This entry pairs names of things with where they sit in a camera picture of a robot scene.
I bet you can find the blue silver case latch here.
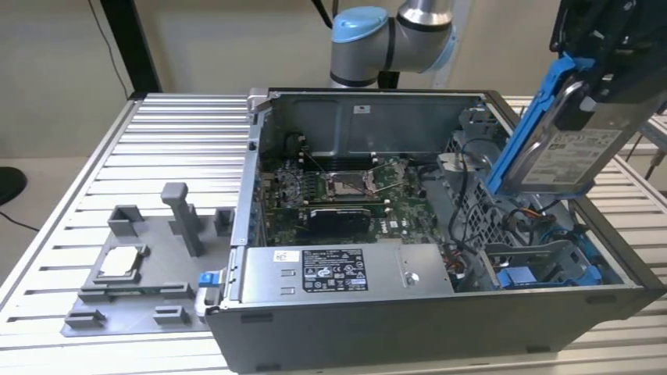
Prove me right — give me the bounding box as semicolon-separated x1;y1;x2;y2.
193;268;235;316

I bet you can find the green motherboard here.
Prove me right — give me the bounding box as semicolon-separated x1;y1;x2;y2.
257;154;455;251

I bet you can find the CPU socket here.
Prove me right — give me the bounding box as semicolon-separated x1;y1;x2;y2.
325;170;372;199

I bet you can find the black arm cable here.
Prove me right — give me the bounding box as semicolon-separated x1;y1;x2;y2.
311;0;340;29

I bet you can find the grey metal disk bay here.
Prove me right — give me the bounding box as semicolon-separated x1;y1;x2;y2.
424;107;573;251

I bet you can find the black floor cable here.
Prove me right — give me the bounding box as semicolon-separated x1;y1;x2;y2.
0;210;41;232

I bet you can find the thin black wall cable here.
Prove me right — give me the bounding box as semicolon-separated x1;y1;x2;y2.
88;0;131;99

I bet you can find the thin locking lever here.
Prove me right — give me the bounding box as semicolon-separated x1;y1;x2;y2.
303;151;329;175
373;178;407;193

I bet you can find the hard disk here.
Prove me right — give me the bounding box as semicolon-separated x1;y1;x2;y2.
487;50;663;201

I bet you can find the slatted metal side table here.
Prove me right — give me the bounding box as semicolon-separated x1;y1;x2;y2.
624;112;667;157

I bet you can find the black open PC case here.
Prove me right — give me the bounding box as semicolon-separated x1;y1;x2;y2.
205;86;667;372

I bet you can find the yellow red wire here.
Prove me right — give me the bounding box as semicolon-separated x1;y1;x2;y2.
519;209;555;227

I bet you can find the silver case hinge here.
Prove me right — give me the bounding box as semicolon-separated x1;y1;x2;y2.
245;87;276;115

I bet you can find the metal socket cover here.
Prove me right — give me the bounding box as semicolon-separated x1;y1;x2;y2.
365;162;407;192

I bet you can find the black wire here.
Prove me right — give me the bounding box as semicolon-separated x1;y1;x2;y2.
505;206;543;244

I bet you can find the black RAM slot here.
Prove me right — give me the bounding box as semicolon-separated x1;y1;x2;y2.
297;197;392;208
299;151;379;168

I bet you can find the black graphics card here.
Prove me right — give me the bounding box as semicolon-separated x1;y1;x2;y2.
305;206;373;238

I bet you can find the black chair base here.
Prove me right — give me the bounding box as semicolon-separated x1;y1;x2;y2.
0;166;28;205

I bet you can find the blue wire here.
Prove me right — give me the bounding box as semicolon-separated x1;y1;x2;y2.
540;224;593;255

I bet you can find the silver power supply unit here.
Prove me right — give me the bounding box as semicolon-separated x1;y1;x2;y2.
240;244;455;305

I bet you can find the blue disk bay bracket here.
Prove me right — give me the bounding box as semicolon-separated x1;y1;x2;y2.
496;266;539;289

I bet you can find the grey parts rack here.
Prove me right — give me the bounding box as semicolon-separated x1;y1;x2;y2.
60;181;236;338

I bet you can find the silver CPU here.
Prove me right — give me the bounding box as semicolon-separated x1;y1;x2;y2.
100;245;145;277

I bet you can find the black frame post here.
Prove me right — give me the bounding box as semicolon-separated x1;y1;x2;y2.
103;0;164;94

